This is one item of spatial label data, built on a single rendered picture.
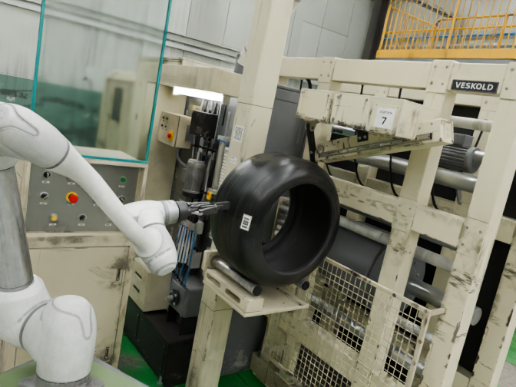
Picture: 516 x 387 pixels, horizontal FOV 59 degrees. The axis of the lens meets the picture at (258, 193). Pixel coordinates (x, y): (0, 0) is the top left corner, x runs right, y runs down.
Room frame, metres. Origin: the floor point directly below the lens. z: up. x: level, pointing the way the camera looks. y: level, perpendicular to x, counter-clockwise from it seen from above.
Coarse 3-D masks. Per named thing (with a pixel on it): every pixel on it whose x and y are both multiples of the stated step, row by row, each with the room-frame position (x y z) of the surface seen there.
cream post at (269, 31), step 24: (264, 0) 2.16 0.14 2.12; (288, 0) 2.18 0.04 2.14; (264, 24) 2.14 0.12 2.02; (288, 24) 2.19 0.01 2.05; (264, 48) 2.13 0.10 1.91; (264, 72) 2.14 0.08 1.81; (240, 96) 2.20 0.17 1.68; (264, 96) 2.16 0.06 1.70; (240, 120) 2.17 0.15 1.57; (264, 120) 2.18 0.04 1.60; (240, 144) 2.14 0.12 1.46; (264, 144) 2.19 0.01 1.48; (216, 312) 2.13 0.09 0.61; (216, 336) 2.15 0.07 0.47; (192, 360) 2.20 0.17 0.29; (216, 360) 2.17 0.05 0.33; (192, 384) 2.17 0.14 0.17; (216, 384) 2.19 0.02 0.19
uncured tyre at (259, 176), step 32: (256, 160) 1.91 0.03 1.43; (288, 160) 1.87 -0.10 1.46; (224, 192) 1.86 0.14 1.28; (256, 192) 1.75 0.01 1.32; (320, 192) 2.13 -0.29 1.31; (224, 224) 1.79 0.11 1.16; (256, 224) 1.73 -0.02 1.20; (288, 224) 2.21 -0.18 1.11; (320, 224) 2.14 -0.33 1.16; (224, 256) 1.87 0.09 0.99; (256, 256) 1.75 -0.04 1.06; (288, 256) 2.14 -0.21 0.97; (320, 256) 1.97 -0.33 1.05
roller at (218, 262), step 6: (216, 258) 2.05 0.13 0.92; (216, 264) 2.02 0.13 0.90; (222, 264) 1.99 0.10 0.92; (228, 264) 1.99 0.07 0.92; (222, 270) 1.98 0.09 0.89; (228, 270) 1.94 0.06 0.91; (234, 270) 1.93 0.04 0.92; (234, 276) 1.90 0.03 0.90; (240, 276) 1.88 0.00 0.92; (240, 282) 1.86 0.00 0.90; (246, 282) 1.84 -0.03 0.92; (252, 282) 1.83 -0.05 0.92; (246, 288) 1.82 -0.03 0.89; (252, 288) 1.80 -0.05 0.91; (258, 288) 1.79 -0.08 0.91; (258, 294) 1.80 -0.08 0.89
